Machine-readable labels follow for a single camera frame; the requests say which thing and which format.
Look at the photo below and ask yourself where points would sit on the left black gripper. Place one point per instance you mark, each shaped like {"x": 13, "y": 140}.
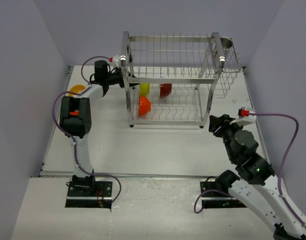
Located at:
{"x": 119, "y": 72}

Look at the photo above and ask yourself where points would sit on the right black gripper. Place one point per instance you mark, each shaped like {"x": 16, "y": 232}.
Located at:
{"x": 223, "y": 121}

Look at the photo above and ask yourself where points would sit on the lime green bowl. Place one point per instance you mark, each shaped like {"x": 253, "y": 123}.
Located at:
{"x": 144, "y": 89}

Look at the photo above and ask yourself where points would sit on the dark red bowl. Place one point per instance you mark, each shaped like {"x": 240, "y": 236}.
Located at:
{"x": 165, "y": 90}

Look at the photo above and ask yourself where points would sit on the yellow bowl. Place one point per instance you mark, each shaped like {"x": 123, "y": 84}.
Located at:
{"x": 76, "y": 89}

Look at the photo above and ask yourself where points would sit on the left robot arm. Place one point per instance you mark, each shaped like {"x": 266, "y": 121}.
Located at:
{"x": 76, "y": 121}

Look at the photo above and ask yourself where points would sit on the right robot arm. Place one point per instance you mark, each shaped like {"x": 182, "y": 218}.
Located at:
{"x": 254, "y": 182}

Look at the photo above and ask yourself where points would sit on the steel two-tier dish rack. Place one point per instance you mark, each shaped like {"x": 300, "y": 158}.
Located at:
{"x": 192, "y": 64}

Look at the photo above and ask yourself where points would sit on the steel utensil cup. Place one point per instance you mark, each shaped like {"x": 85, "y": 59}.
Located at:
{"x": 226, "y": 44}

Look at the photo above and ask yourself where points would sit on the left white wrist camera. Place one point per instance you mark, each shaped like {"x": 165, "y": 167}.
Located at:
{"x": 115, "y": 61}

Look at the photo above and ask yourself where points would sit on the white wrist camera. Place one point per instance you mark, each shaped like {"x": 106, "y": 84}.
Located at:
{"x": 115, "y": 61}
{"x": 245, "y": 117}

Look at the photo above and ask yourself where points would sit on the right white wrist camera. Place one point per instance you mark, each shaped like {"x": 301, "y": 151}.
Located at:
{"x": 245, "y": 117}

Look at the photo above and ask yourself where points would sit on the wire cutlery basket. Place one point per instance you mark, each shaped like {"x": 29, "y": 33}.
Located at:
{"x": 230, "y": 71}

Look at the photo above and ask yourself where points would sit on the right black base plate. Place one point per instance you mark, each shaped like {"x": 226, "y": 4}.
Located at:
{"x": 213, "y": 200}

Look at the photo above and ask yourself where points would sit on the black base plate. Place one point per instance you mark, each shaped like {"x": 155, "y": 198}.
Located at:
{"x": 213, "y": 200}
{"x": 97, "y": 197}

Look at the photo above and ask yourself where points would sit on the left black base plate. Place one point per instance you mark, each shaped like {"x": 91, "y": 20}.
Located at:
{"x": 97, "y": 197}

